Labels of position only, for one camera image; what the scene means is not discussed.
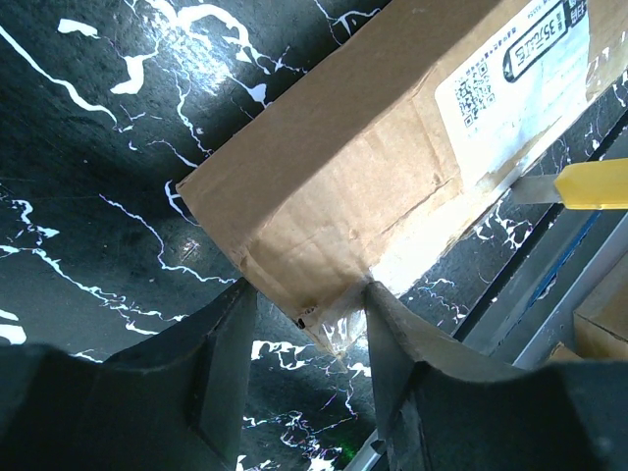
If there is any brown cardboard express box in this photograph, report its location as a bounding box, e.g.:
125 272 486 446
178 1 627 355

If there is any yellow utility knife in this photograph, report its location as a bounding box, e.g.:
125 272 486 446
511 158 628 210

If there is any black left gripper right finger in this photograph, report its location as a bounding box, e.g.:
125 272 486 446
364 282 627 470

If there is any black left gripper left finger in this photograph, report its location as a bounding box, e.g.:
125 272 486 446
1 280 257 470

